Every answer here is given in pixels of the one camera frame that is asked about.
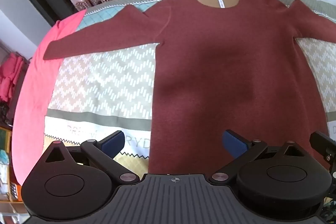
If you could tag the cluttered wooden shelf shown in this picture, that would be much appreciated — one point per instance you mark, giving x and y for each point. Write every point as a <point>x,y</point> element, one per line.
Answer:
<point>6,161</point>

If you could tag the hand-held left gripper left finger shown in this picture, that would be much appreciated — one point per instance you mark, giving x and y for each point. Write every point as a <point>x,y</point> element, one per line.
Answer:
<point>113,144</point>

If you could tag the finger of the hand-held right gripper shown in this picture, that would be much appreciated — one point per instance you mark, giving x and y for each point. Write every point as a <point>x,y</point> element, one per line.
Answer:
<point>323,146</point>

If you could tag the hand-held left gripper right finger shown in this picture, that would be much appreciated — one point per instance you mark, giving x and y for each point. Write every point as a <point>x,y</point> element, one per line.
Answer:
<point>235,145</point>

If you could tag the hanging red clothes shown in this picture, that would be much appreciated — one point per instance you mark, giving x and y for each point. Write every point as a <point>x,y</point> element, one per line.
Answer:
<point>10,77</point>

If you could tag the pink bed sheet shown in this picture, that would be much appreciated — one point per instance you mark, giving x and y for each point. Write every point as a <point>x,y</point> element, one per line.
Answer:
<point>34,98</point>

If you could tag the maroon long-sleeved sweater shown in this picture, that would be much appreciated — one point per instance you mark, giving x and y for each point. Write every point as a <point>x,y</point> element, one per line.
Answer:
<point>225,74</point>

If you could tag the zigzag patterned quilt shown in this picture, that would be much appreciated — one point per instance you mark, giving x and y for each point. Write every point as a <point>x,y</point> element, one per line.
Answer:
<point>105,87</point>

